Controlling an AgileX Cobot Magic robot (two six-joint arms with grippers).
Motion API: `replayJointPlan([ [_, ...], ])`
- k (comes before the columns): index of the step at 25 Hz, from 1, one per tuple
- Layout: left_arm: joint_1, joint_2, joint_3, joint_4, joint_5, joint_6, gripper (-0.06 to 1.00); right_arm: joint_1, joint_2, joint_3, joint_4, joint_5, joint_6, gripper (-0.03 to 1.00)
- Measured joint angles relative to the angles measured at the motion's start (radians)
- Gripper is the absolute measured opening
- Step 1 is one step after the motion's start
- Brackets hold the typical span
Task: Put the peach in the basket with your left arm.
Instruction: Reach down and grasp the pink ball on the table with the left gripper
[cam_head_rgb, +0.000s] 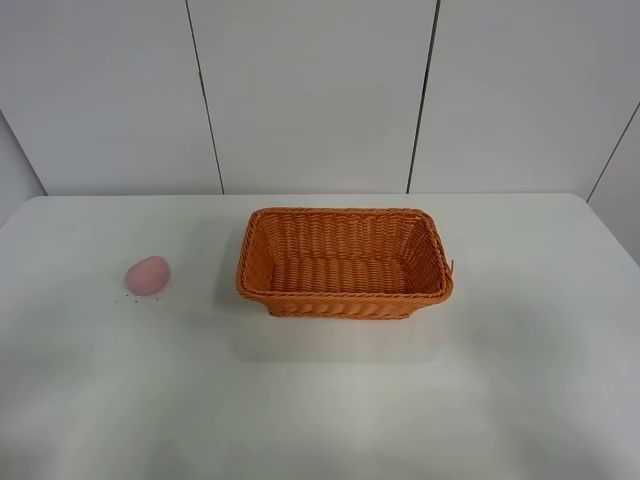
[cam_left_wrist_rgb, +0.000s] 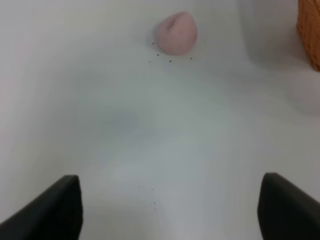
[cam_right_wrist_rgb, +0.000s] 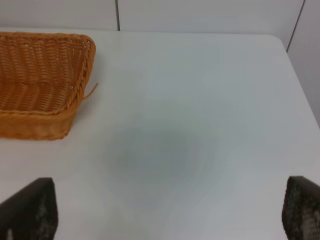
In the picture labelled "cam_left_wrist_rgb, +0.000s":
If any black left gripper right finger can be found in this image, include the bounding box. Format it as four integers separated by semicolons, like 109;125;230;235
257;172;320;240

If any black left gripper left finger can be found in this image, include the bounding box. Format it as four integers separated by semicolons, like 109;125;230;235
0;175;84;240

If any pink peach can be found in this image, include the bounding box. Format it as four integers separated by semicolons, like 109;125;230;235
155;11;198;56

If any orange wicker basket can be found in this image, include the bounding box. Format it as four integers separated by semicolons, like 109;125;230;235
296;0;320;72

